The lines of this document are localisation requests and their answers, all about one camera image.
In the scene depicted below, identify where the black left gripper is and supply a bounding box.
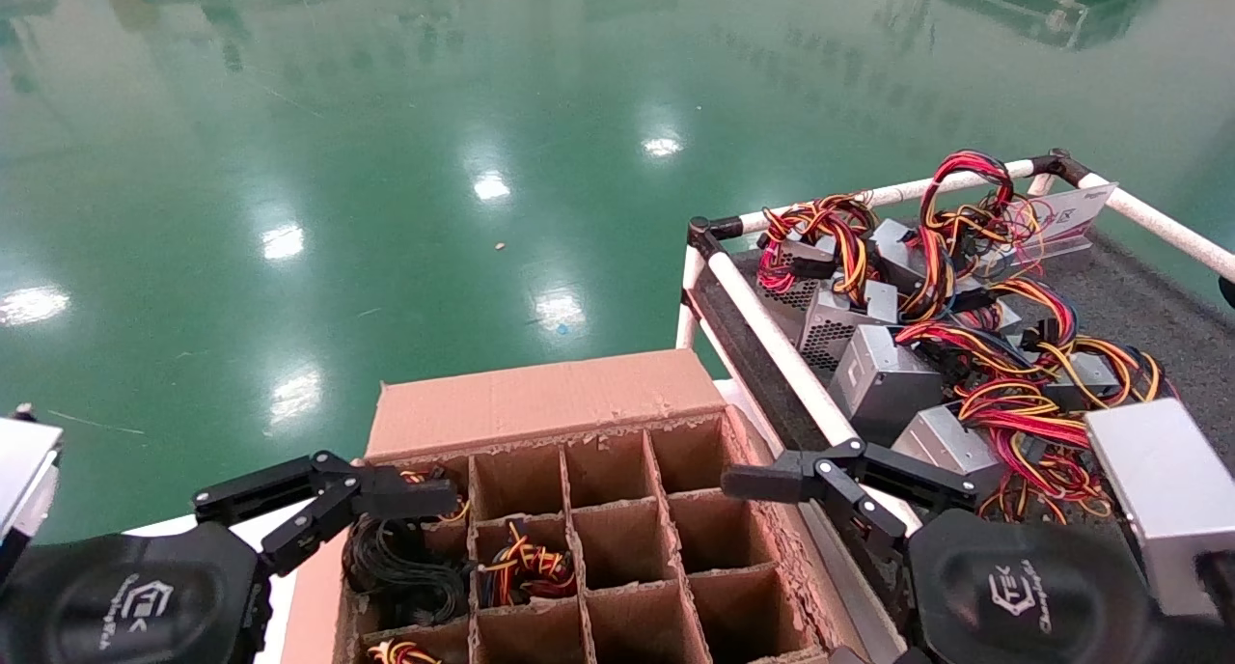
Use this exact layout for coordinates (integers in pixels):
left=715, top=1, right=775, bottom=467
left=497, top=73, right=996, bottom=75
left=0, top=450, right=460, bottom=664

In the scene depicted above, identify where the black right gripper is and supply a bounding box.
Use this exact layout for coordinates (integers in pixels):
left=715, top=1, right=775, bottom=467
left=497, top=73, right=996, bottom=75
left=720, top=438, right=1166, bottom=664

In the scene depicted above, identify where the cardboard box with dividers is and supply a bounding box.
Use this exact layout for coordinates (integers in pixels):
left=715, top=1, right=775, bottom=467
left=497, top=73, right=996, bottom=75
left=280, top=347, right=874, bottom=664

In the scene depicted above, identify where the mesh-sided power supply unit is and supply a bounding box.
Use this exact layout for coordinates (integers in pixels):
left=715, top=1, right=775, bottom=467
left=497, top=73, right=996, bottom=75
left=755, top=193, right=881, bottom=310
left=799, top=278, right=903, bottom=374

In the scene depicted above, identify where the clear acrylic label sign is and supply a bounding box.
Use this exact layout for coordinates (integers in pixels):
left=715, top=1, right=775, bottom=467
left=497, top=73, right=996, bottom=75
left=1003, top=181, right=1120, bottom=261

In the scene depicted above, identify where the black cable bundle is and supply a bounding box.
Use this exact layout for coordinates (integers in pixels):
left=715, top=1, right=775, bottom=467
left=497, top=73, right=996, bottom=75
left=342, top=514, right=474, bottom=629

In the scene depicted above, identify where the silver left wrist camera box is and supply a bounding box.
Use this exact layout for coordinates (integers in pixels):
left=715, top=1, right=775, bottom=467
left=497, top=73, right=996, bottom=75
left=0, top=418, right=64, bottom=551

